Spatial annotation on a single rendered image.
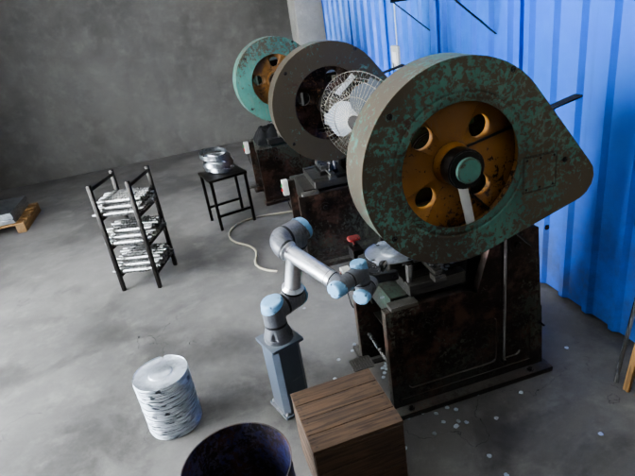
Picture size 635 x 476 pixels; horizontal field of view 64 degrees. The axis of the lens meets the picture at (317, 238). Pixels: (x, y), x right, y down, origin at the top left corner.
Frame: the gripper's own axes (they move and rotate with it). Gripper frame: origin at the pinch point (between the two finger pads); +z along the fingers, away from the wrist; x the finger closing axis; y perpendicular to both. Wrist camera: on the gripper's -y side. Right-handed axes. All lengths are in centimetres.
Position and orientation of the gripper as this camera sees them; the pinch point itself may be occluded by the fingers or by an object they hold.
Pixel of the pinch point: (386, 263)
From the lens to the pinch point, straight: 251.5
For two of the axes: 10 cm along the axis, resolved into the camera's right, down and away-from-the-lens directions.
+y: -9.2, -0.4, 4.0
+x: 1.3, 9.1, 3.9
